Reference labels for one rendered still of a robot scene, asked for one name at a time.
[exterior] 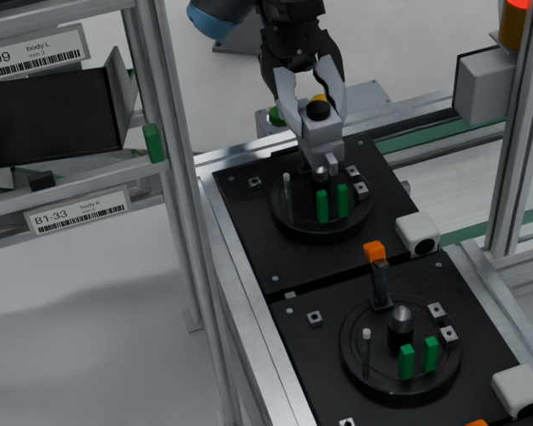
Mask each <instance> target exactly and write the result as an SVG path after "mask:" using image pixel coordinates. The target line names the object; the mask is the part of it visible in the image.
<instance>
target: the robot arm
mask: <svg viewBox="0 0 533 426"><path fill-rule="evenodd" d="M253 9H255V10H256V14H259V15H260V17H261V22H262V24H263V27H264V29H260V30H259V34H258V37H257V41H256V46H255V50H256V55H257V57H258V60H259V64H260V70H261V77H262V78H263V80H264V82H265V83H266V85H267V87H268V88H269V90H270V91H271V92H272V94H273V96H274V101H275V104H276V106H277V109H278V115H279V117H280V119H281V120H284V122H285V123H286V124H287V126H288V127H289V129H290V130H291V131H292V132H293V133H294V134H295V135H296V136H297V137H298V138H299V139H303V138H304V136H303V120H302V119H301V116H300V114H299V111H298V108H299V102H298V100H297V99H296V97H295V95H294V88H295V86H296V76H295V74H297V73H300V72H307V71H311V70H313V75H314V77H315V79H316V81H317V82H318V83H319V84H321V85H322V86H323V89H324V95H325V97H326V99H327V101H330V103H331V104H332V107H333V108H334V110H335V111H336V113H337V114H338V116H339V117H340V119H341V120H342V128H343V127H344V126H345V122H346V116H347V97H346V88H345V78H344V71H343V59H342V55H341V52H340V51H339V48H338V46H337V44H336V43H335V41H334V40H333V39H332V38H331V36H330V35H329V34H328V31H327V29H325V30H321V28H320V27H319V25H318V24H319V22H320V20H319V19H317V16H320V15H322V14H325V13H326V10H325V7H324V2H323V0H190V3H189V5H188V6H187V8H186V13H187V16H188V18H189V20H190V21H191V22H192V23H193V24H194V27H195V28H196V29H197V30H198V31H200V32H201V33H202V34H203V35H205V36H207V37H209V38H211V39H213V40H222V39H224V38H226V37H227V36H228V35H229V34H230V33H231V32H232V31H233V30H234V29H235V28H236V27H237V26H238V25H241V24H242V23H243V22H244V19H245V18H246V17H247V15H248V14H249V13H250V12H251V11H252V10H253ZM316 54H317V57H318V62H317V60H316Z"/></svg>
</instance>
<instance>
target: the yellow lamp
mask: <svg viewBox="0 0 533 426"><path fill-rule="evenodd" d="M525 16H526V9H525V8H518V7H516V6H514V5H513V4H511V3H509V2H508V1H507V0H503V8H502V14H501V19H500V25H499V31H498V39H499V41H500V42H501V43H502V44H503V45H504V46H505V47H507V48H509V49H512V50H515V51H519V49H520V44H521V39H522V35H523V29H524V24H525Z"/></svg>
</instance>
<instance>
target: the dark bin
mask: <svg viewBox="0 0 533 426"><path fill-rule="evenodd" d="M138 91H139V90H138V86H137V82H136V78H135V71H134V69H133V68H128V69H126V67H125V65H124V61H123V59H122V56H121V54H120V51H119V49H118V46H114V47H113V49H112V50H111V52H110V54H109V56H108V58H107V60H106V62H105V63H104V65H103V67H99V68H88V69H81V70H75V71H69V72H63V73H57V74H46V75H40V76H34V77H28V78H23V79H11V80H5V81H1V80H0V168H5V167H15V166H21V165H27V164H32V163H38V162H44V161H55V160H61V159H67V158H73V157H78V156H89V155H95V154H101V153H107V152H113V151H119V150H123V147H124V142H125V139H126V135H127V132H128V129H129V123H130V119H131V117H132V113H133V110H134V106H135V101H136V97H137V94H138Z"/></svg>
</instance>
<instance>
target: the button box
mask: <svg viewBox="0 0 533 426"><path fill-rule="evenodd" d="M345 88H346V97H347V115H350V114H353V113H357V112H362V111H365V110H369V109H372V108H375V107H381V106H384V105H387V104H391V103H392V101H391V100H390V99H389V97H388V96H387V94H386V93H385V91H384V90H383V89H382V87H381V86H380V85H379V84H378V82H377V81H376V80H375V79H374V80H371V81H367V82H365V83H361V84H357V85H351V86H348V87H345ZM314 96H316V95H313V96H308V97H306V98H303V99H299V100H298V102H299V108H302V107H306V106H307V105H308V104H309V103H310V101H311V99H312V98H313V97H314ZM275 106H276V105H275ZM272 107H274V106H270V107H266V108H264V109H261V110H258V111H255V117H256V132H257V138H258V139H261V138H265V137H268V136H271V135H274V134H280V133H283V132H287V131H290V129H289V127H288V126H287V124H283V125H279V124H275V123H272V122H271V121H270V120H269V114H268V113H269V110H270V109H271V108H272ZM299 108H298V109H299Z"/></svg>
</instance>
